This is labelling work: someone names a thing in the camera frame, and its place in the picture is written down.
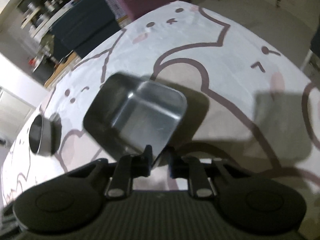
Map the dark blue chair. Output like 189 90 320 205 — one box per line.
51 0 120 58

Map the steel rectangular container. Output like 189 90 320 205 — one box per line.
82 72 188 168

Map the bear-print tablecloth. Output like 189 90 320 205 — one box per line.
0 0 320 205

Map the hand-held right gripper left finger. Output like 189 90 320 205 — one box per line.
67 145 153 200

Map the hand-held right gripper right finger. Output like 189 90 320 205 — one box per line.
168 147 250 198

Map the low wooden platform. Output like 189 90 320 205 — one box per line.
44 51 82 88

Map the round steel bowl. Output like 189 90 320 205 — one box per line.
29 114 62 155

